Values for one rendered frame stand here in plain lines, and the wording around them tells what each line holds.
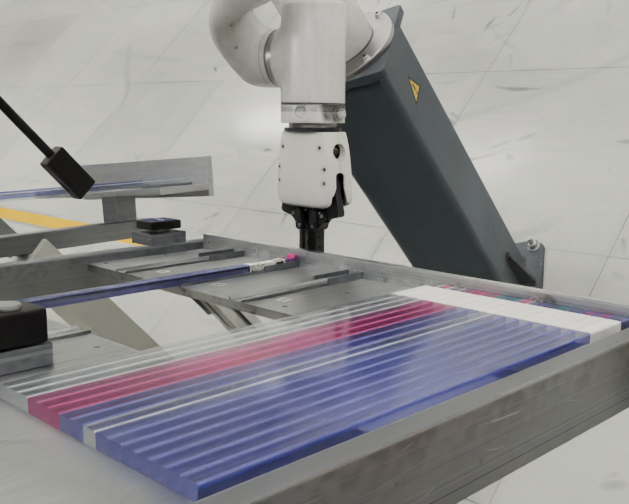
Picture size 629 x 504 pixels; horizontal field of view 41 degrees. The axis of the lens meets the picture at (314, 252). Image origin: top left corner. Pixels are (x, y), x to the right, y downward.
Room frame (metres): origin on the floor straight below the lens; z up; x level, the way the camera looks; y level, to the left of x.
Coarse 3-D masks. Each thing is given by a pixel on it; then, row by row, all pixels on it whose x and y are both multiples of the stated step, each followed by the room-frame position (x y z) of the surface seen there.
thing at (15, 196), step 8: (112, 184) 1.16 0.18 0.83; (120, 184) 1.17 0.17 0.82; (128, 184) 1.17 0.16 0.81; (136, 184) 1.18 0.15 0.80; (144, 184) 1.19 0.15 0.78; (152, 184) 1.19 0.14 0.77; (160, 184) 1.20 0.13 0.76; (16, 192) 1.09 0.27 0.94; (24, 192) 1.10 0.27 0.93; (32, 192) 1.10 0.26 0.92; (40, 192) 1.11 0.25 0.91; (48, 192) 1.11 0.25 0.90; (56, 192) 1.12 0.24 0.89; (64, 192) 1.12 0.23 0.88; (88, 192) 1.14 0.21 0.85; (96, 192) 1.14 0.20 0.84; (0, 200) 1.08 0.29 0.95; (8, 200) 1.08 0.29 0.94; (16, 200) 1.09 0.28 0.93
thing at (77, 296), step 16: (192, 272) 0.82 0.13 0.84; (208, 272) 0.82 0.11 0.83; (224, 272) 0.82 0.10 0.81; (240, 272) 0.83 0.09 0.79; (96, 288) 0.77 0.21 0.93; (112, 288) 0.77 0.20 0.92; (128, 288) 0.78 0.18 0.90; (144, 288) 0.78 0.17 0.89; (160, 288) 0.79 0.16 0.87; (48, 304) 0.74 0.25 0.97; (64, 304) 0.75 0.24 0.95
